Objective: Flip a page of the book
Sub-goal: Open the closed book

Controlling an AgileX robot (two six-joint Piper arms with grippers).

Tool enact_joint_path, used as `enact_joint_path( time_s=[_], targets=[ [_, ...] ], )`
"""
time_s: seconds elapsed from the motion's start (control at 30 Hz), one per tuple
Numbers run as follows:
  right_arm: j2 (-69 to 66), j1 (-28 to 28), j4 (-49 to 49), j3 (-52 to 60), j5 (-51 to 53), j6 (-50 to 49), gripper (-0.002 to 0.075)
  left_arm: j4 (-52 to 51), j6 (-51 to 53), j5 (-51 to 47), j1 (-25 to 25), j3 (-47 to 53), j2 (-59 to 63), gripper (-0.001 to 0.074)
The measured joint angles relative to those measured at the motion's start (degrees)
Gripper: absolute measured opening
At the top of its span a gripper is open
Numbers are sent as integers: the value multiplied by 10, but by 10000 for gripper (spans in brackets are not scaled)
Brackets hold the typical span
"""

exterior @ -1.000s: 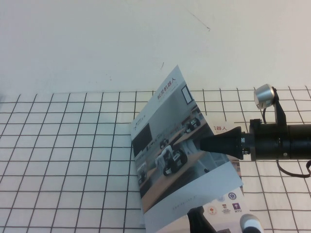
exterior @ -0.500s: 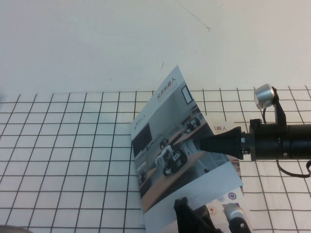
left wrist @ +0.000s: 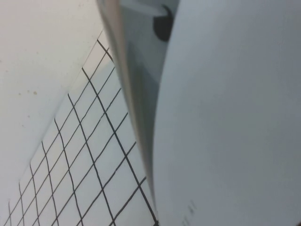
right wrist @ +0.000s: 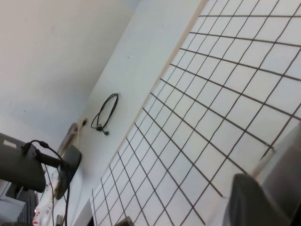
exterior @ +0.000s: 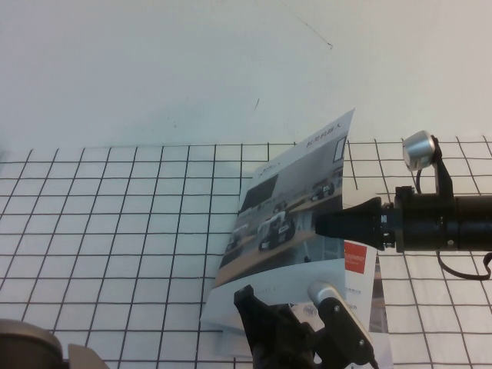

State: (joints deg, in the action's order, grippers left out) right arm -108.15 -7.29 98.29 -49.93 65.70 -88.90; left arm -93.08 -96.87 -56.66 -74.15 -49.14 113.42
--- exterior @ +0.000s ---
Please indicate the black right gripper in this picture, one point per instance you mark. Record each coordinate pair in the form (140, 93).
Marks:
(423, 223)

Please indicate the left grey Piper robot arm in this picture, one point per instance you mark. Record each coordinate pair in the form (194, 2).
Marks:
(27, 342)

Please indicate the right black Piper robot arm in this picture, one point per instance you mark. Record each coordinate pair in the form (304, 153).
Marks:
(476, 223)

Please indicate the AgileX robotics brochure book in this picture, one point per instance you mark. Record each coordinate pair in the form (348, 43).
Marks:
(276, 230)

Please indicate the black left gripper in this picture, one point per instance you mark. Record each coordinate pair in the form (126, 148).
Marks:
(284, 342)

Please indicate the white black-grid checkered tablecloth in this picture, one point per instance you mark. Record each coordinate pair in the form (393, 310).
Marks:
(115, 230)

